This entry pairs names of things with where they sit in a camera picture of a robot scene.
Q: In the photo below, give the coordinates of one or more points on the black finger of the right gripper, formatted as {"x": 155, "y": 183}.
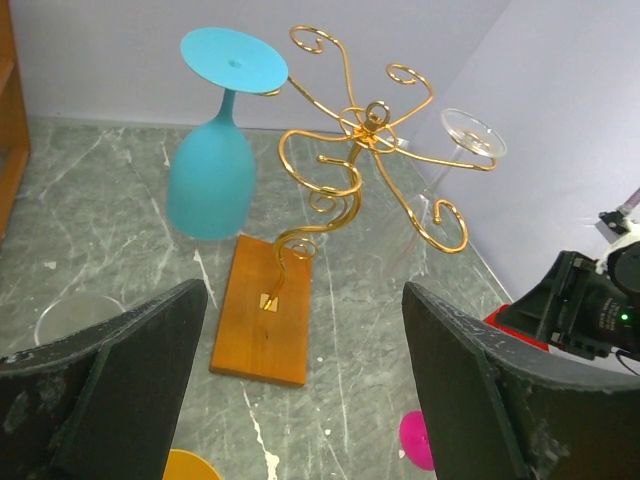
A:
{"x": 535, "y": 314}
{"x": 580, "y": 292}

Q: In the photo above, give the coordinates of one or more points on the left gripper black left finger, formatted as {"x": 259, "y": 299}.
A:
{"x": 104, "y": 402}

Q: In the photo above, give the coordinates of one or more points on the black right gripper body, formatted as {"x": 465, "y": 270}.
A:
{"x": 615, "y": 320}

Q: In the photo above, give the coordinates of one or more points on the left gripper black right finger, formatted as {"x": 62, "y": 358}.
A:
{"x": 496, "y": 407}

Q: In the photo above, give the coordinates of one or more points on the clear wine glass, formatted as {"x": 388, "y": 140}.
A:
{"x": 396, "y": 244}
{"x": 74, "y": 313}

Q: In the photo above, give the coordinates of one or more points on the blue wine glass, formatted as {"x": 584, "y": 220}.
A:
{"x": 212, "y": 176}

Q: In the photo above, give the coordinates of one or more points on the magenta wine glass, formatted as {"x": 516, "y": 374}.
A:
{"x": 415, "y": 442}

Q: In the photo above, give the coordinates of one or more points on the yellow wine glass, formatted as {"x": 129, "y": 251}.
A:
{"x": 186, "y": 465}

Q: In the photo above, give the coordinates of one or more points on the wooden dish rack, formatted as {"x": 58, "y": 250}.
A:
{"x": 15, "y": 140}

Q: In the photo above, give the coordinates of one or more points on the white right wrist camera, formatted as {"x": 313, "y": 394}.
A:
{"x": 619, "y": 230}

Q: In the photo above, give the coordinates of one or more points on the gold wire wine glass rack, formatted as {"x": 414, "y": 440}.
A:
{"x": 264, "y": 322}

